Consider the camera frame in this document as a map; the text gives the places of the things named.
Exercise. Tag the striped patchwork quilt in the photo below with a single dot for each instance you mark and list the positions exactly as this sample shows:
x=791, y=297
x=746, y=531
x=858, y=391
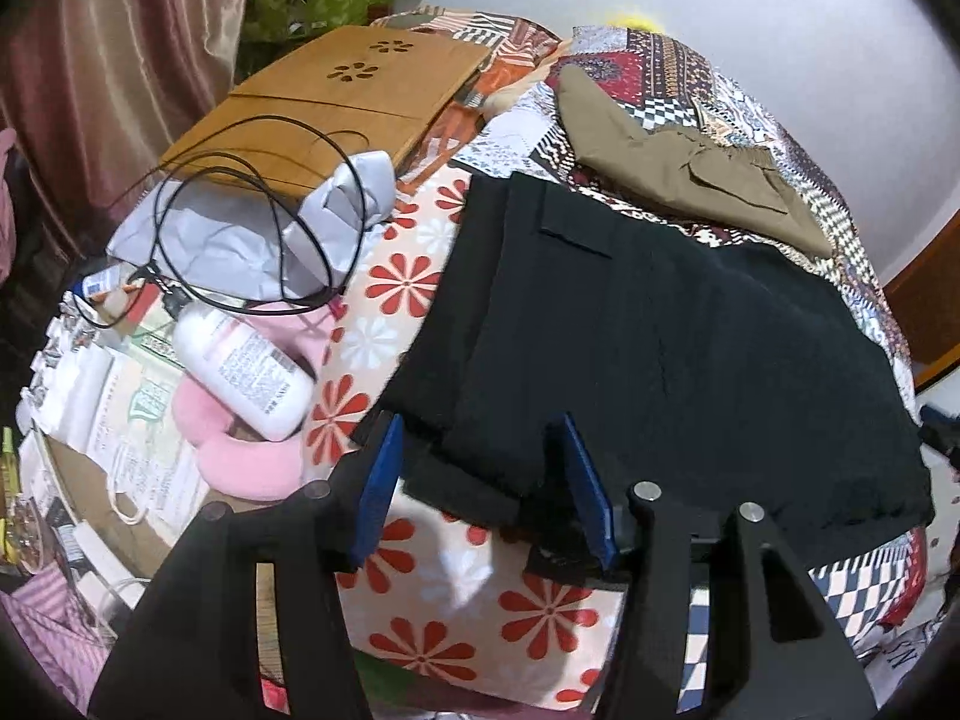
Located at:
x=517, y=37

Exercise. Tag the pink striped cloth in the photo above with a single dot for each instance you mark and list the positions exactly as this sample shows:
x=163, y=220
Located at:
x=52, y=630

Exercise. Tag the pink neck pillow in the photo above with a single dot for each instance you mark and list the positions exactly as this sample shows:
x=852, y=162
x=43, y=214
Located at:
x=232, y=465

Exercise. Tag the striped brown curtain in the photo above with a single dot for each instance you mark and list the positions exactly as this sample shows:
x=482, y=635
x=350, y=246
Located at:
x=112, y=75

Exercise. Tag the red flower bed sheet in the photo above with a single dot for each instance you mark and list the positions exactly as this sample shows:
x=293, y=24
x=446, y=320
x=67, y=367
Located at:
x=465, y=600

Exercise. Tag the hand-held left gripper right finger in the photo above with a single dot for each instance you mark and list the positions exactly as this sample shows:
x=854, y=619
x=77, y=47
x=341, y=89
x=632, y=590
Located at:
x=589, y=499

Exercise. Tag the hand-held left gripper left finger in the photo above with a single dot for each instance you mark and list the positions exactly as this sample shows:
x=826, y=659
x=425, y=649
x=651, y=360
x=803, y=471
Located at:
x=379, y=495

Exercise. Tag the white printed paper bag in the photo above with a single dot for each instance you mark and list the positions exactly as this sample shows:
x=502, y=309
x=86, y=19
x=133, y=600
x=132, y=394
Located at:
x=142, y=420

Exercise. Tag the green patterned storage box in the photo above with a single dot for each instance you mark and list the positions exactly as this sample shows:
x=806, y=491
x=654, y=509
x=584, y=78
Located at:
x=330, y=0

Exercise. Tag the black pants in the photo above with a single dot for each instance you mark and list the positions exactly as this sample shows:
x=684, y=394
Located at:
x=637, y=330

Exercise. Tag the patchwork bedspread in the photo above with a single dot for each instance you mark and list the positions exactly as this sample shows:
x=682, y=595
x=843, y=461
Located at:
x=660, y=52

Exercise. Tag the white lotion bottle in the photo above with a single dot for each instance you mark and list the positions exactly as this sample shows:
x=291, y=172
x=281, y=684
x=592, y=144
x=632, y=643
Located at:
x=247, y=375

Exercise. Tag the small blue label bottle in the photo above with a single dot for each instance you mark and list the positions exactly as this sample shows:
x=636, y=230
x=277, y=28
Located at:
x=101, y=283

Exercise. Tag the white plastic bag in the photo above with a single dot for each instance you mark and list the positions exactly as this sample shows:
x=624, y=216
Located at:
x=225, y=240

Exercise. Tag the wooden lap desk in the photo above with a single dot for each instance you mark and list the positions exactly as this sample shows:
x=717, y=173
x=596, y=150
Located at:
x=315, y=112

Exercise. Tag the khaki pants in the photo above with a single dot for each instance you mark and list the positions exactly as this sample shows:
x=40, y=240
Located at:
x=645, y=157

